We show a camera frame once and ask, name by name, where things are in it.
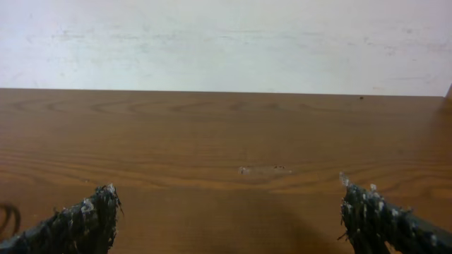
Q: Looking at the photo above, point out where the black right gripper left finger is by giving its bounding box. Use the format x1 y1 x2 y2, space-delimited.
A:
1 184 122 254

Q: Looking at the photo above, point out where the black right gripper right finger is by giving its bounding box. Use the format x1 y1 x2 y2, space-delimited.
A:
339 172 451 254

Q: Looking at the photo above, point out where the black right camera cable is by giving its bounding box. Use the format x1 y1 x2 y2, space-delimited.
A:
0 202 21 237

